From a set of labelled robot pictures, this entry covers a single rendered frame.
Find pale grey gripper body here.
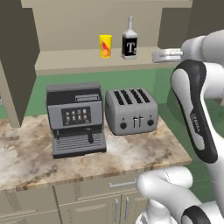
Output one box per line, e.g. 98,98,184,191
151,48,185,64

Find black-labelled liquor bottle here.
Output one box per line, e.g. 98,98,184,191
121,16,138,60

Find yellow cup with red print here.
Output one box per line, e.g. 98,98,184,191
98,34,113,59

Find grey four-slot toaster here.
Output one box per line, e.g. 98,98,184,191
104,87,159,137

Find grey coffee machine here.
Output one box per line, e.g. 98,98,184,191
45,81,108,159

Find beige drawer front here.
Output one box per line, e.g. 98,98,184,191
78,172,142,200

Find beige base cupboard door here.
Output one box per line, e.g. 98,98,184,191
120,192,151,224
59,194,121,224

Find beige base cupboard front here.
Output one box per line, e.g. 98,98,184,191
0,185,60,224

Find beige wall cabinet door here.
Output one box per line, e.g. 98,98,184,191
185,0,224,39
0,0,41,130

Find beige wall cabinet body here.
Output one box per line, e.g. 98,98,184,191
20,0,193,77

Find silver drawer handle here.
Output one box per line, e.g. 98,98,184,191
108,179,137,189

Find silver cupboard door handle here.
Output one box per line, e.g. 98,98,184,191
124,196,130,221
114,198,120,224

